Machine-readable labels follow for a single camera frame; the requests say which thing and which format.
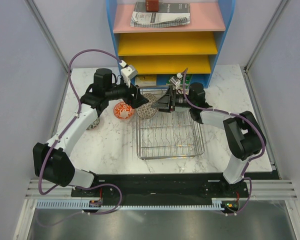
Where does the green book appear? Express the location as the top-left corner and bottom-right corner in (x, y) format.
(166, 74), (192, 87)

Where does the brown wooden block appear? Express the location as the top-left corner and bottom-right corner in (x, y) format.
(145, 0), (163, 12)

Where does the pale green glass bowl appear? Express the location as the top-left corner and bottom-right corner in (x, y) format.
(175, 106), (190, 113)

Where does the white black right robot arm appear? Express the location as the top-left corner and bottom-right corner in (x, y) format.
(151, 82), (267, 197)

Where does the orange floral white bowl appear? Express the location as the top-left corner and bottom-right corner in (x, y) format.
(113, 101), (135, 120)

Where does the blue shelf unit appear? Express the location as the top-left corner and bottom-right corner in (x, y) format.
(105, 0), (236, 88)

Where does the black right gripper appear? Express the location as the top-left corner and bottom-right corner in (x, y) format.
(151, 85), (195, 114)

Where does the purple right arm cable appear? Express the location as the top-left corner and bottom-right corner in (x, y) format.
(181, 67), (267, 217)

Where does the yellow illustrated book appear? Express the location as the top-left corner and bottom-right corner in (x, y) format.
(134, 74), (157, 87)

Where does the brown dotted pattern bowl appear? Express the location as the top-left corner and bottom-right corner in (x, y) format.
(136, 93), (158, 119)

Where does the stainless wire dish rack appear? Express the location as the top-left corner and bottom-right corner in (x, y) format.
(132, 83), (206, 160)

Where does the grey manual booklet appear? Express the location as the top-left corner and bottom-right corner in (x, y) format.
(130, 1), (191, 28)

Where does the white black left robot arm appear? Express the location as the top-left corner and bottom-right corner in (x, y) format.
(33, 65), (149, 197)

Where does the white slotted cable duct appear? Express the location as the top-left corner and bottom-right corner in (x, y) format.
(36, 199), (226, 211)

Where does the dark grey bottom bowl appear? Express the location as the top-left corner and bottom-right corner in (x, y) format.
(86, 117), (101, 131)

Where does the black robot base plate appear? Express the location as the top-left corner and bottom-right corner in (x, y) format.
(41, 172), (281, 207)

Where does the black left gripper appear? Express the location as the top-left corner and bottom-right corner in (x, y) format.
(105, 77), (149, 109)

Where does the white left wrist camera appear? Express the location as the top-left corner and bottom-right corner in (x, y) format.
(119, 60), (138, 87)

